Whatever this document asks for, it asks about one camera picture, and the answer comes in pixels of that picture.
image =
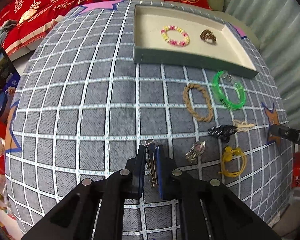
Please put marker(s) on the green translucent bangle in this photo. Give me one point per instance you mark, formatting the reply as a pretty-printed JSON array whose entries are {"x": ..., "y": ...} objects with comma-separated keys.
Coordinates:
[{"x": 228, "y": 90}]

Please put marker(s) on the beige rabbit hair clip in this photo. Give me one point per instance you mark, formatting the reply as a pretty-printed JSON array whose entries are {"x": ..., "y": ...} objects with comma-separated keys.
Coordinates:
[{"x": 242, "y": 126}]

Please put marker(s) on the red wedding bedspread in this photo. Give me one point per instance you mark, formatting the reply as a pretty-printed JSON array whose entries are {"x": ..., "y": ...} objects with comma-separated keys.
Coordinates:
[{"x": 34, "y": 19}]

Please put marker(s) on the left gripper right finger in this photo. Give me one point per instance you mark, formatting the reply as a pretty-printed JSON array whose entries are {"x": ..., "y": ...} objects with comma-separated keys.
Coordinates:
[{"x": 164, "y": 165}]

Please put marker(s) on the pale green curtain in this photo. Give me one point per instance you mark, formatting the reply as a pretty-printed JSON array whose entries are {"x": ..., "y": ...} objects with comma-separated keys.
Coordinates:
[{"x": 276, "y": 23}]

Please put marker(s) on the shallow green-sided tray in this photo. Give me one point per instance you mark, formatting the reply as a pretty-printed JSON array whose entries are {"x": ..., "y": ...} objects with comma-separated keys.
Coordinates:
[{"x": 164, "y": 34}]

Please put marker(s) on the dark picture box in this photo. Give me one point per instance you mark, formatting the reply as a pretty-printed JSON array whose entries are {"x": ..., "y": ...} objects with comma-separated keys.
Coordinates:
[{"x": 9, "y": 77}]

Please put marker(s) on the green armchair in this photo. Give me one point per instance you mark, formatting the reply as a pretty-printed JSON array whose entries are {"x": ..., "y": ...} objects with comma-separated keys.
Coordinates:
[{"x": 215, "y": 2}]

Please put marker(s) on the blue lid jar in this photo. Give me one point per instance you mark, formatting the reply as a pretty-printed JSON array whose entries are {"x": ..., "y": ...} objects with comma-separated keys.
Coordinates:
[{"x": 5, "y": 104}]

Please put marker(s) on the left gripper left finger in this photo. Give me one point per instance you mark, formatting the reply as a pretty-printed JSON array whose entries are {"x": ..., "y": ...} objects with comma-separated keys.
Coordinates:
[{"x": 136, "y": 167}]

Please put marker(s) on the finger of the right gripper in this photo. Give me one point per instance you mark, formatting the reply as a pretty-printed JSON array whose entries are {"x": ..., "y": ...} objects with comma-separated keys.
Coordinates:
[{"x": 276, "y": 132}]

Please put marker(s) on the silver heart pendant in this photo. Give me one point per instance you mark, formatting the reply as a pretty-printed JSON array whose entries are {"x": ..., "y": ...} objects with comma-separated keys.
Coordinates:
[{"x": 195, "y": 151}]

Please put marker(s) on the silver alligator hair clip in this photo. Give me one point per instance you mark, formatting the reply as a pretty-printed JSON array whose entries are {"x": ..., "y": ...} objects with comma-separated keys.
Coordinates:
[{"x": 152, "y": 162}]

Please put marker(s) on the black claw hair clip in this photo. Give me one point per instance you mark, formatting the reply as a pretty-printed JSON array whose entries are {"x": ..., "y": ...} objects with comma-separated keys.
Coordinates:
[{"x": 222, "y": 132}]

